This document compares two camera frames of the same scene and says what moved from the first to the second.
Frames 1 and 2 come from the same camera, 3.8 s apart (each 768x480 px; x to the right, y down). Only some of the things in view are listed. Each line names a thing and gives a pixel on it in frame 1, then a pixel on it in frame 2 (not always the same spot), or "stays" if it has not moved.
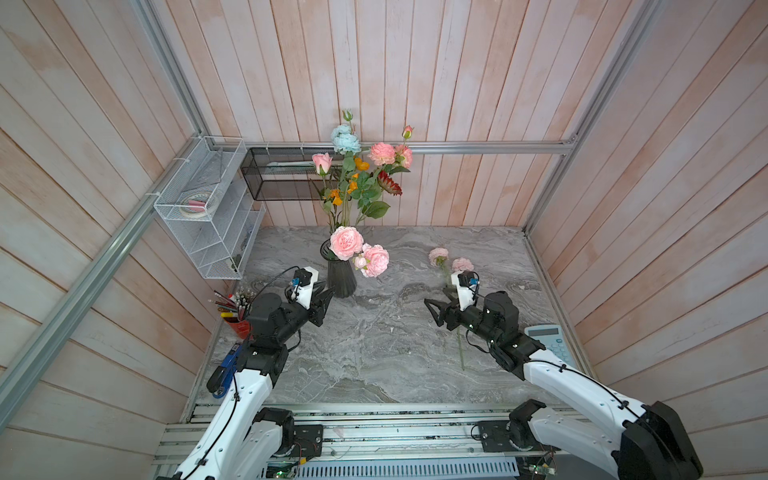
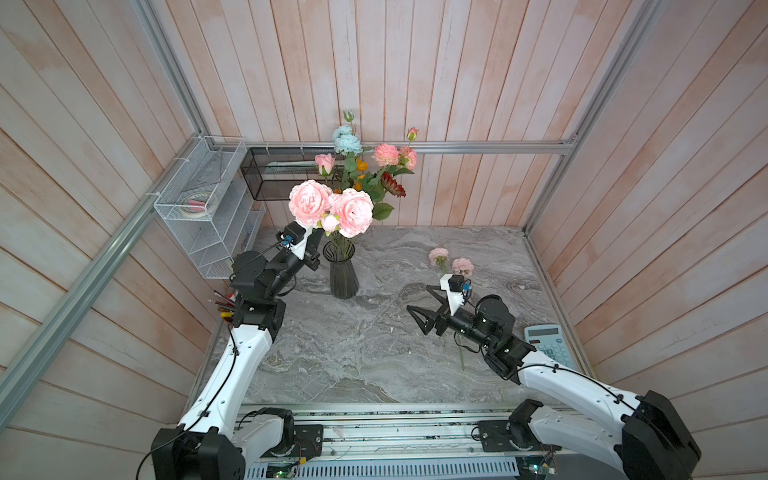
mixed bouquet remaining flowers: [354, 190] stays
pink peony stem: [440, 257] stays
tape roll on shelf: [194, 205] stays
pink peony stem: [371, 260] to [349, 211]
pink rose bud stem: [322, 163] stays
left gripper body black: [296, 316] to [288, 267]
